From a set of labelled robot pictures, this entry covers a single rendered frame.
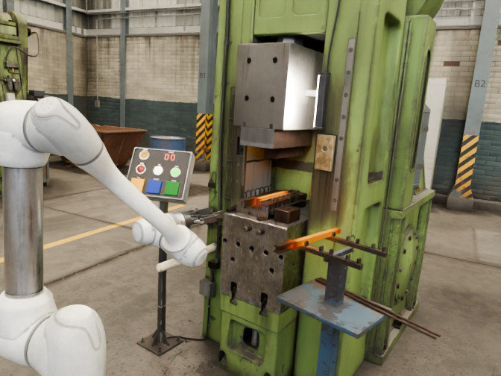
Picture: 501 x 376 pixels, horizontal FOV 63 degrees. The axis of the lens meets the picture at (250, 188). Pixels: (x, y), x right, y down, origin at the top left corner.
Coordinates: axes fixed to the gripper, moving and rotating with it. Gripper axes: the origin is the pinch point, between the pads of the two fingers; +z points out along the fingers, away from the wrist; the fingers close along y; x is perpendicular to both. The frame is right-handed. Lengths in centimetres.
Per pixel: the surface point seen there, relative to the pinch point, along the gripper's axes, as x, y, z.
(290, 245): -6.7, 37.1, 5.4
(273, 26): 87, -6, 49
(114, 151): -56, -567, 380
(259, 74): 62, -3, 35
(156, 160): 15, -59, 21
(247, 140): 30.0, -7.4, 35.0
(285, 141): 31, 8, 47
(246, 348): -83, 1, 34
